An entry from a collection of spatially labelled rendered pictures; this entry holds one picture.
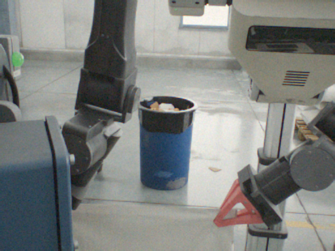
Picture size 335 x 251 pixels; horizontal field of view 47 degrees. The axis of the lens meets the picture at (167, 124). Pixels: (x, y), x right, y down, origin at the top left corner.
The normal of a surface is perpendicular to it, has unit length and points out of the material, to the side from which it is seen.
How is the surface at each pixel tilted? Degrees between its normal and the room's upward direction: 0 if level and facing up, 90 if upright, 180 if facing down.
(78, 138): 86
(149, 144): 92
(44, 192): 90
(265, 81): 130
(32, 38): 90
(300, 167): 75
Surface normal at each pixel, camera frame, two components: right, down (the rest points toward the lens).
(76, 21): -0.07, 0.31
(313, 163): -0.30, 0.02
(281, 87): -0.11, 0.84
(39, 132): 0.02, -0.95
